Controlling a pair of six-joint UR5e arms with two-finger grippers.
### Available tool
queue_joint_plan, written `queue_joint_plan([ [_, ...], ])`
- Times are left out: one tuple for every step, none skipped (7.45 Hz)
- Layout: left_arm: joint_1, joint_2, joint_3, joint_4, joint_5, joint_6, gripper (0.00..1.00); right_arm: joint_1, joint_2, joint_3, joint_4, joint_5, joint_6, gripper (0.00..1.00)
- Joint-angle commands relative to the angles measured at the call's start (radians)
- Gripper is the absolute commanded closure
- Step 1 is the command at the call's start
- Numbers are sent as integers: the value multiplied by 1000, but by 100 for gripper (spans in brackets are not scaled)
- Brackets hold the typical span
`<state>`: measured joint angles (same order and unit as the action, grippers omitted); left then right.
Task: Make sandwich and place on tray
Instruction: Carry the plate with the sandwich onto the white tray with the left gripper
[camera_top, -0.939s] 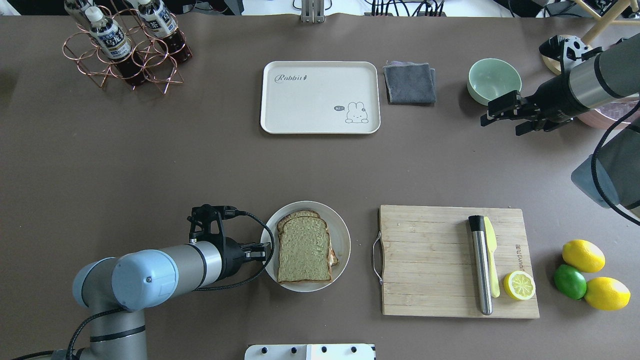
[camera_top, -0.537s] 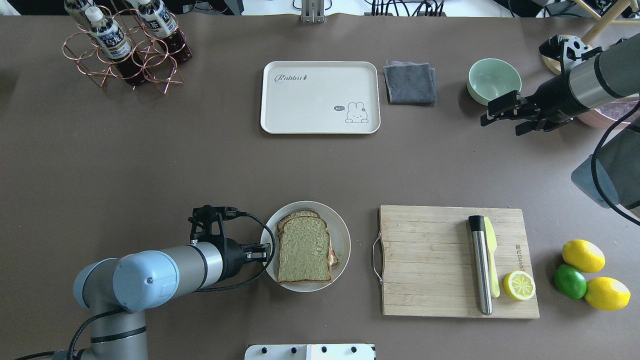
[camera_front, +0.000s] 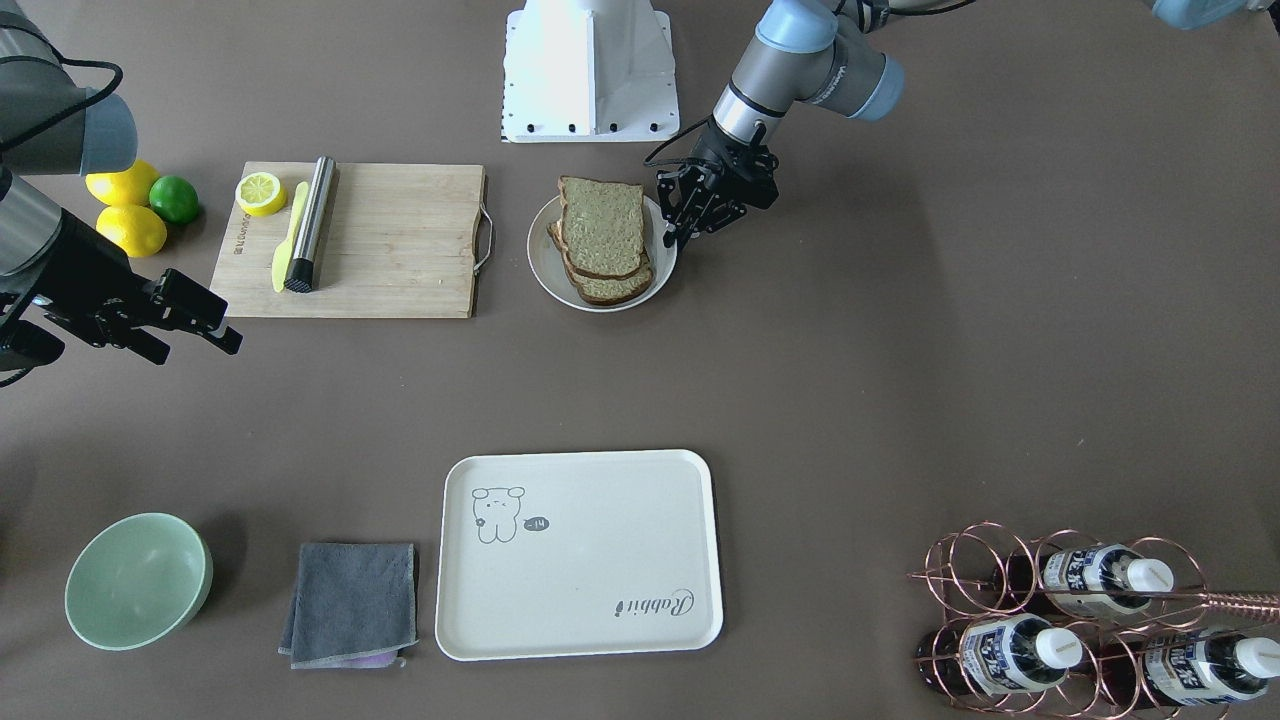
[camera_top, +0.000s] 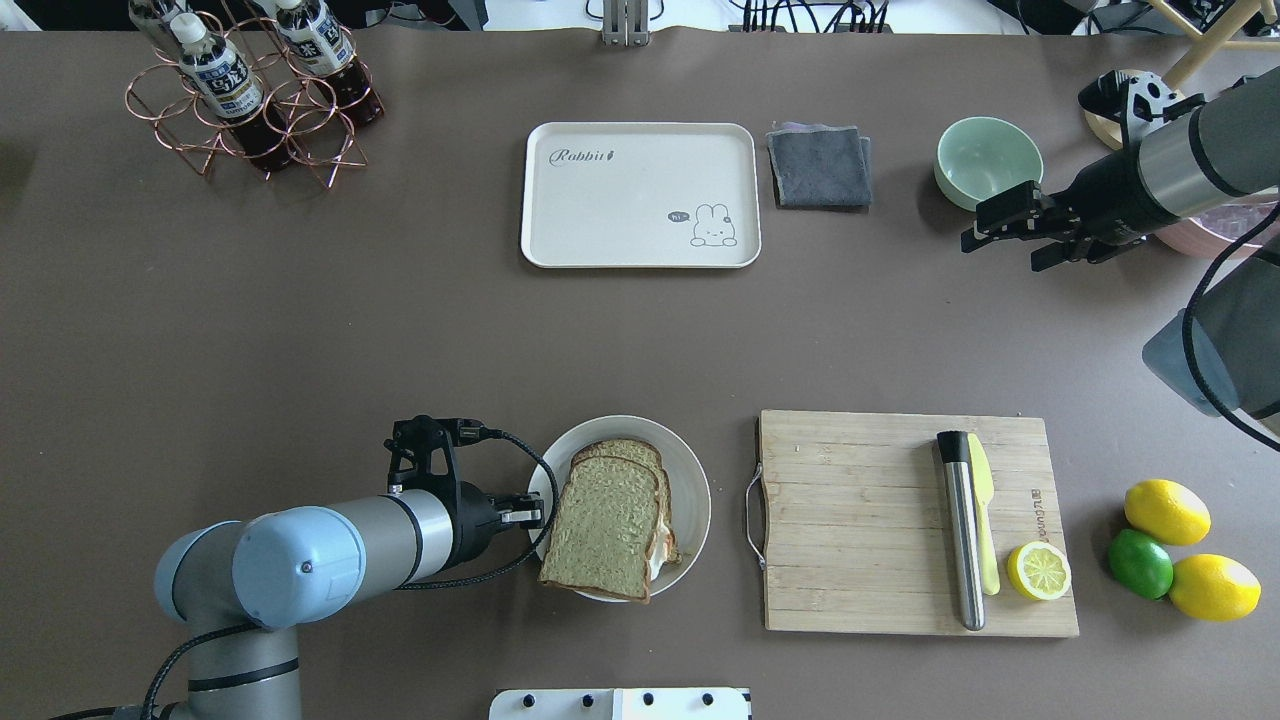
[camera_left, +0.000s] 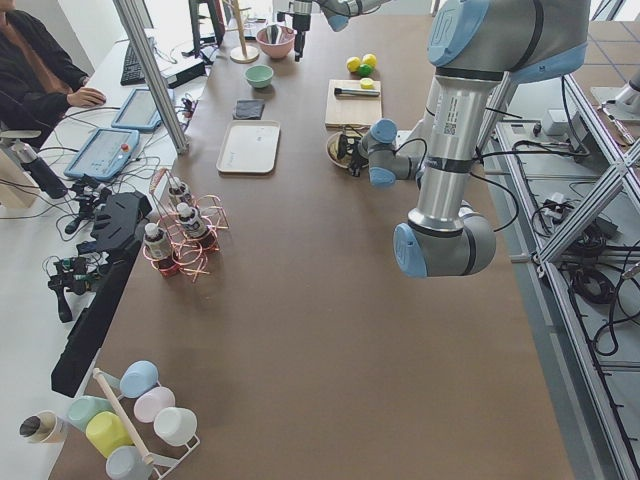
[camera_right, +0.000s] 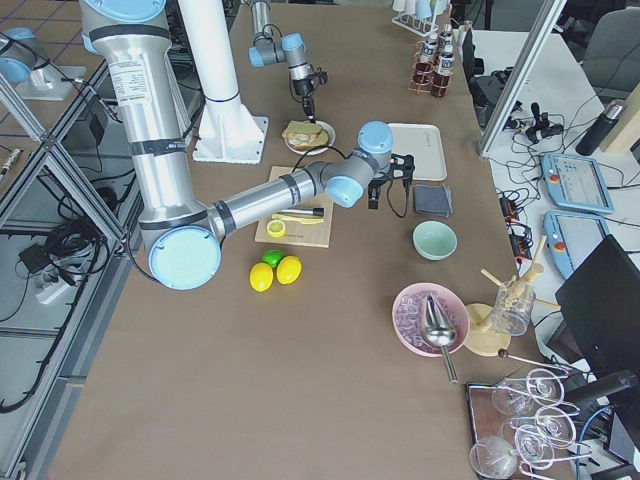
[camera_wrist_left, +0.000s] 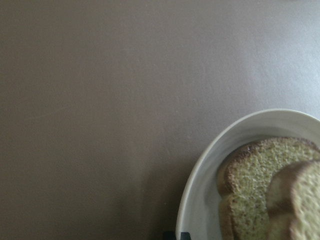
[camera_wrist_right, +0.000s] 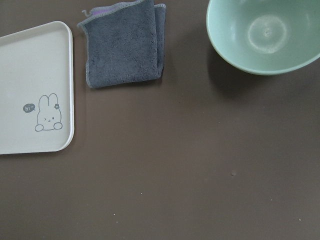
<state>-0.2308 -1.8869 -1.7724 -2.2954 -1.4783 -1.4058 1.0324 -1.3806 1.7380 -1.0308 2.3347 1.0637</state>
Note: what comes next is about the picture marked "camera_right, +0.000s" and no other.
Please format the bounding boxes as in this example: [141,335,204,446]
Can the copper wire bottle rack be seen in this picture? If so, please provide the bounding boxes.
[409,47,442,95]

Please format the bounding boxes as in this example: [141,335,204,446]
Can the mint green bowl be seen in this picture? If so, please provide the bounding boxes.
[412,221,458,261]

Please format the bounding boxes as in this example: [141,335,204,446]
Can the teach pendant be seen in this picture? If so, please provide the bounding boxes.
[543,210,610,279]
[541,153,614,214]

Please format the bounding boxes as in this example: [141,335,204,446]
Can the black monitor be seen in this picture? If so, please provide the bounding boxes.
[555,235,639,374]

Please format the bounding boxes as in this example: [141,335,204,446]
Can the steel pepper grinder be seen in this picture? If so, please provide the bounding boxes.
[278,207,325,218]

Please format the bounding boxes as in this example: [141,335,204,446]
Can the tea bottle lower right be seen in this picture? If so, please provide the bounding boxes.
[431,45,455,98]

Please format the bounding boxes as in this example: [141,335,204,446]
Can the tea bottle upper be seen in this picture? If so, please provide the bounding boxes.
[418,32,438,64]

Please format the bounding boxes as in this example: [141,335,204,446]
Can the bread slice on plate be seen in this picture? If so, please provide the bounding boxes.
[287,131,330,151]

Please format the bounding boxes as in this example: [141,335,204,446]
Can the green lime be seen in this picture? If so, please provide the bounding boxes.
[261,249,285,269]

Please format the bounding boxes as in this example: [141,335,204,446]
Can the aluminium frame post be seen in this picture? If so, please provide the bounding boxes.
[478,0,566,158]

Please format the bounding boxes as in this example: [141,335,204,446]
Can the white wire cup rack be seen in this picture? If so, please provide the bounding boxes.
[391,0,451,38]

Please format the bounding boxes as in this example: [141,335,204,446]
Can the teach pendant far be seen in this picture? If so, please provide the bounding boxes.
[541,153,614,214]

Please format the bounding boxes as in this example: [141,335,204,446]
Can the teach pendant near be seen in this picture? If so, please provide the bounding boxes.
[543,210,610,279]

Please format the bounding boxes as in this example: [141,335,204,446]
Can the yellow lemon lower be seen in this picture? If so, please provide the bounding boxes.
[249,262,274,293]

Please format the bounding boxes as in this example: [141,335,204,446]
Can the wooden mug tree stand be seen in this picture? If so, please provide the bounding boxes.
[464,235,560,356]

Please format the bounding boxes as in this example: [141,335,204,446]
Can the tea bottle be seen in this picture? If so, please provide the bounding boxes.
[431,45,455,98]
[439,23,453,51]
[418,32,438,64]

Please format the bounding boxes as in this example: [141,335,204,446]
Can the pink bowl with ice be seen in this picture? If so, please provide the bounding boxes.
[392,282,470,357]

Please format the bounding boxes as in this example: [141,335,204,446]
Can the bread slice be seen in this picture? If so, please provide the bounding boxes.
[287,131,330,151]
[282,120,323,142]

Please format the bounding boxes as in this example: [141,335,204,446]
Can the yellow lemon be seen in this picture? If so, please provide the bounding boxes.
[249,262,274,293]
[276,255,302,285]

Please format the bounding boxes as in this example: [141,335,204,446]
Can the cream rabbit tray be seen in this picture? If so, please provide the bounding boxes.
[388,123,447,181]

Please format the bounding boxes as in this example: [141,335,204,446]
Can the glass jar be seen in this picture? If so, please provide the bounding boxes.
[489,280,535,336]

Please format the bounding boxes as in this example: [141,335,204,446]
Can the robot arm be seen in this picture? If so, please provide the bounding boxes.
[80,1,393,290]
[248,0,318,123]

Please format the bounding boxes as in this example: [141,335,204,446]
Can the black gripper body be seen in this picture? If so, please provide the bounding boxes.
[292,77,315,99]
[368,177,387,198]

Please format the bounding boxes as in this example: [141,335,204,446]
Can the half lemon slice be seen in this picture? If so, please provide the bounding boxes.
[266,219,287,238]

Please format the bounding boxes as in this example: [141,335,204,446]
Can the steel ice scoop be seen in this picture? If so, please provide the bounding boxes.
[422,295,459,384]

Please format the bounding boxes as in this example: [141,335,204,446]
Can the white round plate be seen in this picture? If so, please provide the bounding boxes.
[282,121,335,155]

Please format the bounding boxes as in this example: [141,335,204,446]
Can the wine glass rack tray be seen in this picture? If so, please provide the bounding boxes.
[465,367,615,479]

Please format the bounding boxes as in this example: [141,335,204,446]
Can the wooden cutting board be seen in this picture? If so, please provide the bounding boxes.
[254,194,334,248]

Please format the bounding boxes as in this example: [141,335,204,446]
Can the grey folded cloth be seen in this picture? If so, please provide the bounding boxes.
[414,185,453,218]

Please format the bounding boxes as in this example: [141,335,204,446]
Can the tea bottle lower left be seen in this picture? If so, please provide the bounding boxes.
[439,23,453,51]

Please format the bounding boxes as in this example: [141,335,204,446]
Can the yellow plastic knife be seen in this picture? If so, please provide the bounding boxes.
[271,214,324,225]

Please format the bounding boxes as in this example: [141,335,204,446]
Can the black water bottle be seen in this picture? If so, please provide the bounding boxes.
[575,99,625,156]

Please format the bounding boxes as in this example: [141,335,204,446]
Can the yellow lemon upper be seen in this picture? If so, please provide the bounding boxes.
[276,255,302,285]

